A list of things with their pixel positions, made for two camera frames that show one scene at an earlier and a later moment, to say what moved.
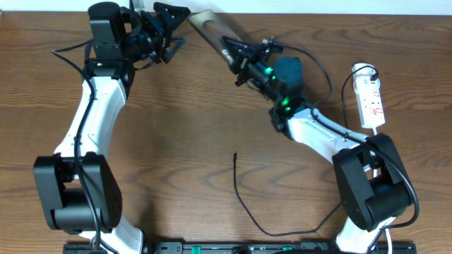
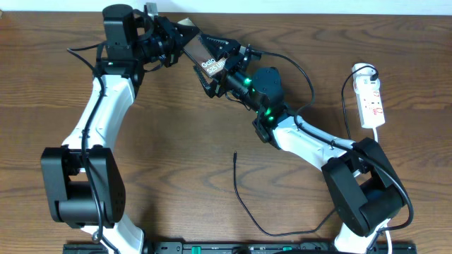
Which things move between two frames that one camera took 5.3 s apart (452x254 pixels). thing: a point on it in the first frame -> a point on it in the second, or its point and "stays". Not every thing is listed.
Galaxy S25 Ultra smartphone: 210,28 -> 200,53
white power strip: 368,94 stays
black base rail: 245,248 stays
